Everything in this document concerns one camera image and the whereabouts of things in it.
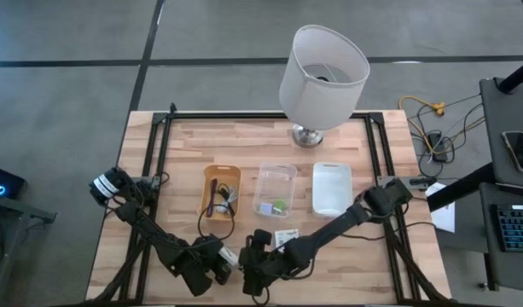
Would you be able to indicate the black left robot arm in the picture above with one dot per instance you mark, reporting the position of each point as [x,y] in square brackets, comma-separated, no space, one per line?
[158,239]

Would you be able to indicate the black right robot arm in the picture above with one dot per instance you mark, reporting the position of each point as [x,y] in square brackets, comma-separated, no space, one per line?
[338,224]

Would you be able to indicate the black device blue light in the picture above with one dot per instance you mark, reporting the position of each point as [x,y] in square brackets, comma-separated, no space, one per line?
[9,181]

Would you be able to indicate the black power brick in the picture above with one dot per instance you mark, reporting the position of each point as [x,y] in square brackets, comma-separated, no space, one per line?
[437,147]

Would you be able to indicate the clear plastic bin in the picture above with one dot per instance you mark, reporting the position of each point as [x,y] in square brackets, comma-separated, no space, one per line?
[274,183]

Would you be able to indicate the white cardboard box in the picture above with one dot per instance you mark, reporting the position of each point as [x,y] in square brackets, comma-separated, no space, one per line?
[286,235]

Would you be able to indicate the smartphone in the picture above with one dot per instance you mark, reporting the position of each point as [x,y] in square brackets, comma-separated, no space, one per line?
[515,147]

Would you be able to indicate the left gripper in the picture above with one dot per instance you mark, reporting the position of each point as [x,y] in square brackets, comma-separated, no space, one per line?
[201,268]

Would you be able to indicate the yellow plastic bin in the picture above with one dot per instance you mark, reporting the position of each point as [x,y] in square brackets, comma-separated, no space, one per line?
[205,175]

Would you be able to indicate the dark grey side stand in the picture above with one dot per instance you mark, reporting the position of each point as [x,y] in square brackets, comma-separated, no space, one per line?
[13,206]

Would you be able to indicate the black desk leg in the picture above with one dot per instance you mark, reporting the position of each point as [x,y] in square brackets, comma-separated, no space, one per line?
[461,189]

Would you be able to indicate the white shade table lamp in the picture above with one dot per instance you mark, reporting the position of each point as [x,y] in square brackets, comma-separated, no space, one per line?
[325,102]

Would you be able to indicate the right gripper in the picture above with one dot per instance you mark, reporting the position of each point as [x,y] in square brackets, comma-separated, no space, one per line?
[265,262]

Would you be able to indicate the dark grey desk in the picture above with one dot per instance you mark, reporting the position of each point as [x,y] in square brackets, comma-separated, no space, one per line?
[513,273]

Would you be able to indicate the black desk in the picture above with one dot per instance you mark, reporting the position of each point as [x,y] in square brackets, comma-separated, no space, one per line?
[500,111]

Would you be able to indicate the black pole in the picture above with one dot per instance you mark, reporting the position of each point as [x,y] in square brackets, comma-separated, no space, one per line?
[517,77]

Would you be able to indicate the white paper sheet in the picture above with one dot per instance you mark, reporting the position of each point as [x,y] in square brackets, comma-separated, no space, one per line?
[444,217]

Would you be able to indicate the black keyboard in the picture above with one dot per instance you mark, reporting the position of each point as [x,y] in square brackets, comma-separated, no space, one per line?
[517,230]

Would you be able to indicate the small white plug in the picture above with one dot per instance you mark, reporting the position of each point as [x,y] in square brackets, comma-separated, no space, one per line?
[222,209]

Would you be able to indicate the black aluminium rig frame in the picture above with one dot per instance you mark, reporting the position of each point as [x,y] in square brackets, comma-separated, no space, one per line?
[244,115]

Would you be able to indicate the white plastic bin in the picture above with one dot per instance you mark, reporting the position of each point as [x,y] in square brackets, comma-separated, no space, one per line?
[331,187]

